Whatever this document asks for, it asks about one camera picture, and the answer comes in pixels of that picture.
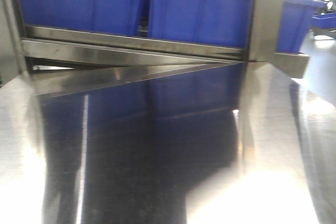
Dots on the blue bin on table middle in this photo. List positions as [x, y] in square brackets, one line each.
[211, 22]

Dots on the blue bin on table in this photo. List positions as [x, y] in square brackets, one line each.
[295, 23]
[211, 22]
[119, 17]

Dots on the blue bin on table left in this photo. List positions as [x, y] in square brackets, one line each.
[119, 17]

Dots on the blue bin on table right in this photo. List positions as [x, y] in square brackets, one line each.
[295, 23]

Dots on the steel table shelf frame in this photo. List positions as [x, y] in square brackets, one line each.
[22, 44]

